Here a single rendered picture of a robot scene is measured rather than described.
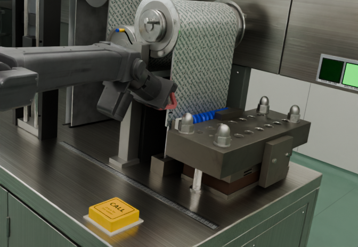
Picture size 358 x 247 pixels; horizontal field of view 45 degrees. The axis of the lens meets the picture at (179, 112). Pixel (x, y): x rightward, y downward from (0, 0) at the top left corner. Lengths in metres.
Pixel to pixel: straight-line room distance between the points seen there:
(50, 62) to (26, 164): 0.54
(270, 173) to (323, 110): 2.71
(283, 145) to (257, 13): 0.39
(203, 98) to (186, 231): 0.39
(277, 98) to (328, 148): 0.61
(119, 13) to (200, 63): 0.26
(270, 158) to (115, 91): 0.40
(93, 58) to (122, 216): 0.31
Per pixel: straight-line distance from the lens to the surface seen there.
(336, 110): 3.70
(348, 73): 1.13
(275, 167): 1.07
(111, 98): 0.86
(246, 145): 0.96
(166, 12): 1.00
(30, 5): 1.28
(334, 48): 1.14
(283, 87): 3.88
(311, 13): 1.17
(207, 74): 1.10
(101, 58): 0.72
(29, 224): 1.10
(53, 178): 1.03
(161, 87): 0.95
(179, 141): 0.96
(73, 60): 0.64
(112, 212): 0.85
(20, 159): 1.12
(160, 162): 1.05
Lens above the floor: 1.35
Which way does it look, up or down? 17 degrees down
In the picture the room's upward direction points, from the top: 6 degrees clockwise
